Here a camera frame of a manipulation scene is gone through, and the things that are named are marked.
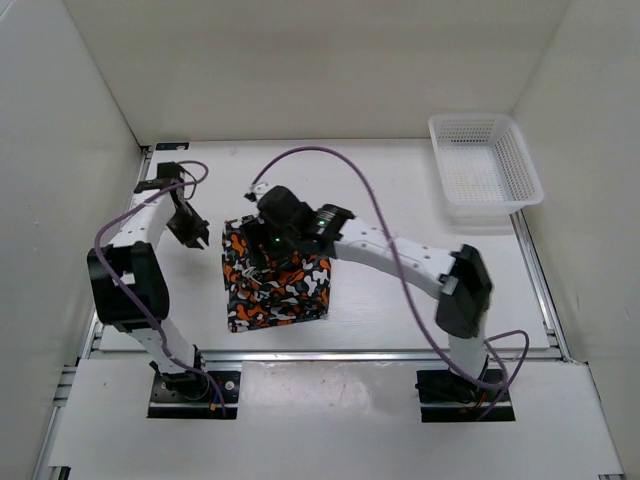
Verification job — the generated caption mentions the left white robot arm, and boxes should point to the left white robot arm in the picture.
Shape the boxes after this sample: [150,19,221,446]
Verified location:
[87,160,210,400]

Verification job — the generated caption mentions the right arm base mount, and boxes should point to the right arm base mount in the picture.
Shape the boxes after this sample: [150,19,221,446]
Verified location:
[415,370,516,423]

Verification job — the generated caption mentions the front aluminium rail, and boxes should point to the front aluminium rail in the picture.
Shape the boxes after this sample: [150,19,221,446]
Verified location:
[94,348,451,363]

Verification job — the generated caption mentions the white plastic mesh basket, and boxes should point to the white plastic mesh basket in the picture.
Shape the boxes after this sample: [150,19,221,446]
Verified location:
[428,113,544,222]

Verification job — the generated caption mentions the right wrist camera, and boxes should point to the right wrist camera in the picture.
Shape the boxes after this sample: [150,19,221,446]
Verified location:
[245,182,271,202]

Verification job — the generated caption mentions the dark corner label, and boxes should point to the dark corner label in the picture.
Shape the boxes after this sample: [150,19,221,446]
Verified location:
[155,142,190,151]

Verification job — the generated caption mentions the left aluminium rail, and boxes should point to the left aluminium rail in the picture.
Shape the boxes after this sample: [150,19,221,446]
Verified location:
[79,147,153,359]

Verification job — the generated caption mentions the orange camouflage shorts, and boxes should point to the orange camouflage shorts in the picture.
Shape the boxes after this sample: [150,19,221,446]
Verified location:
[221,215,331,333]

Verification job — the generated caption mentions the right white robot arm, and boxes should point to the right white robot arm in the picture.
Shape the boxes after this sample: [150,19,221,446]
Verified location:
[242,183,493,400]

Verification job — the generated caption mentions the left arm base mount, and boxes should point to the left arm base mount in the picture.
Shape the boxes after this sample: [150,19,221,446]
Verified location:
[147,361,241,420]

